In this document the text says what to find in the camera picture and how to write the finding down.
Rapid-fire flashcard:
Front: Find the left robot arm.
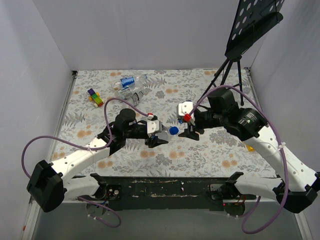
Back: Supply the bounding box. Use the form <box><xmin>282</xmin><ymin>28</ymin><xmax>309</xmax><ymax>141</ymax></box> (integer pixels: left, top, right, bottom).
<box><xmin>26</xmin><ymin>108</ymin><xmax>168</xmax><ymax>213</ymax></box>

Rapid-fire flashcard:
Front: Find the black music stand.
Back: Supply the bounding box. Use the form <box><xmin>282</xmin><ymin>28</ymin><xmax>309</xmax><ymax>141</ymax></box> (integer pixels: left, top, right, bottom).
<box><xmin>204</xmin><ymin>0</ymin><xmax>284</xmax><ymax>93</ymax></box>

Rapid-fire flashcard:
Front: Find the yellow green toy brick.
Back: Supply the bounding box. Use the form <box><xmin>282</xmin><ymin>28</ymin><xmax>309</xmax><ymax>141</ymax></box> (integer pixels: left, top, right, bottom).
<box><xmin>247</xmin><ymin>146</ymin><xmax>255</xmax><ymax>152</ymax></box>

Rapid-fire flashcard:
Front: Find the Pepsi plastic bottle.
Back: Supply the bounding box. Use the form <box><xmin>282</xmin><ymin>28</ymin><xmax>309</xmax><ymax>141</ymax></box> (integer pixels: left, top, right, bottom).
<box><xmin>156</xmin><ymin>130</ymin><xmax>172</xmax><ymax>142</ymax></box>

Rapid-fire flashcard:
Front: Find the clear lying bottle silver label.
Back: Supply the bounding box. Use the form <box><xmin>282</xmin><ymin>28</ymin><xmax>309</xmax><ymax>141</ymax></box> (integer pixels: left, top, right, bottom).
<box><xmin>115</xmin><ymin>86</ymin><xmax>144</xmax><ymax>100</ymax></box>

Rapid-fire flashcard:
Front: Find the black base beam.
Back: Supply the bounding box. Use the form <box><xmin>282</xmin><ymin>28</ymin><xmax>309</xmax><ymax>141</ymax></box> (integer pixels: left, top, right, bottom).
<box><xmin>84</xmin><ymin>176</ymin><xmax>248</xmax><ymax>211</ymax></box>

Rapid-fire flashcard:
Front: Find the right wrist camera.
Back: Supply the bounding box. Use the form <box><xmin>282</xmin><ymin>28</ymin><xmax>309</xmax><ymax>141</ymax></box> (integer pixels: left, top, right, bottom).
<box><xmin>176</xmin><ymin>101</ymin><xmax>195</xmax><ymax>125</ymax></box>

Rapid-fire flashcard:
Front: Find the clear lying bottle black label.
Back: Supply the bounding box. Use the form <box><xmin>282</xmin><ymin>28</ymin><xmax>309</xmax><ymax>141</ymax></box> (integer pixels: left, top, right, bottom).
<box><xmin>124</xmin><ymin>91</ymin><xmax>144</xmax><ymax>106</ymax></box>

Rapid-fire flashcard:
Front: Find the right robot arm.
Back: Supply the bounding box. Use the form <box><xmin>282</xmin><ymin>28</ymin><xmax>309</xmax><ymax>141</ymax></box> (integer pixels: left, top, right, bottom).
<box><xmin>176</xmin><ymin>88</ymin><xmax>320</xmax><ymax>214</ymax></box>

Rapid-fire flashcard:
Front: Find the blue label lying bottle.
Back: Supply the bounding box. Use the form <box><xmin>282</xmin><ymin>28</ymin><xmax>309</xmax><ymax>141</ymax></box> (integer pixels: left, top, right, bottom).
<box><xmin>110</xmin><ymin>74</ymin><xmax>148</xmax><ymax>90</ymax></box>

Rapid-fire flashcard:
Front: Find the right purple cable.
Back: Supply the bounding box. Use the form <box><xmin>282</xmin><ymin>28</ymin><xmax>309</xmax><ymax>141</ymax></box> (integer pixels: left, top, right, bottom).
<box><xmin>188</xmin><ymin>84</ymin><xmax>291</xmax><ymax>235</ymax></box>

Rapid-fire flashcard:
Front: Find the floral table cloth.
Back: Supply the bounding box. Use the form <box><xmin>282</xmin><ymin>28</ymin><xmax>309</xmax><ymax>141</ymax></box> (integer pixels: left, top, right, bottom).
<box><xmin>59</xmin><ymin>69</ymin><xmax>276</xmax><ymax>178</ymax></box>

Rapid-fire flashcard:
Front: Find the multicolour toy brick stack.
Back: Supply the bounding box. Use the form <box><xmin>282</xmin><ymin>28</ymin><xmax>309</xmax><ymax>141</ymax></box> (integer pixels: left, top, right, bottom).
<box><xmin>87</xmin><ymin>88</ymin><xmax>104</xmax><ymax>108</ymax></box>

